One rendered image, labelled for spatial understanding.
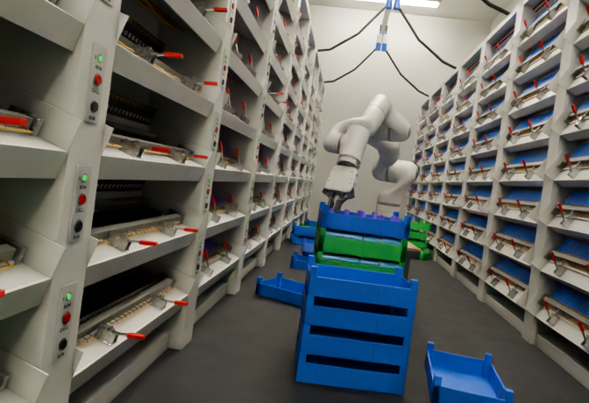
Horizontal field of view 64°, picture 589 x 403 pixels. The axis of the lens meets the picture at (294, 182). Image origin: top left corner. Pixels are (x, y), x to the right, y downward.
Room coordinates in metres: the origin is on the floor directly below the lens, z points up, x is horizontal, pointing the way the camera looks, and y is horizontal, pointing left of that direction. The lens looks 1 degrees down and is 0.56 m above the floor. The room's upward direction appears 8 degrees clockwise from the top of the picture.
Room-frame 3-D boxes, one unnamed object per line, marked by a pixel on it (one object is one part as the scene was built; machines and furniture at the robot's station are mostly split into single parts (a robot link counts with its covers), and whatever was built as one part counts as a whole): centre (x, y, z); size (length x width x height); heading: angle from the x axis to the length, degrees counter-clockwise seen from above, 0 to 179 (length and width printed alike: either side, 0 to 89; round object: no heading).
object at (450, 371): (1.39, -0.57, 0.04); 0.30 x 0.20 x 0.08; 168
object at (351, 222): (1.69, -0.26, 0.44); 0.30 x 0.20 x 0.08; 91
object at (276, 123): (2.85, 0.22, 0.88); 0.20 x 0.09 x 1.75; 84
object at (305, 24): (3.54, 0.14, 0.88); 0.20 x 0.09 x 1.75; 84
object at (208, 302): (2.50, 0.27, 0.03); 2.19 x 0.16 x 0.05; 174
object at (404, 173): (2.43, -0.53, 0.60); 0.19 x 0.12 x 0.24; 67
